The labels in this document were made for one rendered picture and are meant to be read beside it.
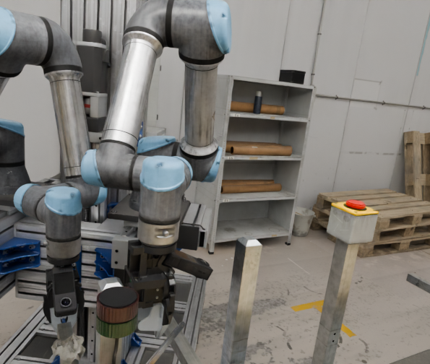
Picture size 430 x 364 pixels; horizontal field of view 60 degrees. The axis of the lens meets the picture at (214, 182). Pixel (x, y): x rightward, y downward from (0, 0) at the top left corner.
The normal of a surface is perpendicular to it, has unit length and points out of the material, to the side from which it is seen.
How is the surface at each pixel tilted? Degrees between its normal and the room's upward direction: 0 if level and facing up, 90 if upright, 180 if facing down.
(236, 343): 90
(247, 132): 90
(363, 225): 90
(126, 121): 61
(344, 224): 90
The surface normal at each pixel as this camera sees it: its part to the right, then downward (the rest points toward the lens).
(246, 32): 0.44, 0.26
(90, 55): -0.06, 0.24
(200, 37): -0.13, 0.66
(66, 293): 0.29, -0.70
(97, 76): 0.66, 0.26
